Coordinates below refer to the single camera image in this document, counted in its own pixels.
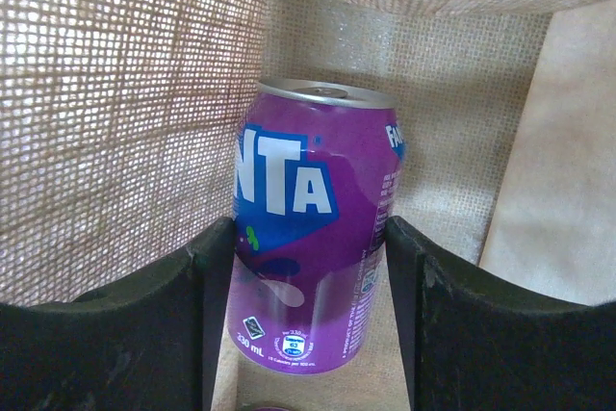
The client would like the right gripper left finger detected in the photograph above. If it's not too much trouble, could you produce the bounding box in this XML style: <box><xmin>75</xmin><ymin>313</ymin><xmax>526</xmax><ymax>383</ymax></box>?
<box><xmin>1</xmin><ymin>218</ymin><xmax>235</xmax><ymax>410</ymax></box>

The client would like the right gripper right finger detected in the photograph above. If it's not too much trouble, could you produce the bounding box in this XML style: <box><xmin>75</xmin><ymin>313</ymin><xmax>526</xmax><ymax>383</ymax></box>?
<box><xmin>385</xmin><ymin>217</ymin><xmax>615</xmax><ymax>410</ymax></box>

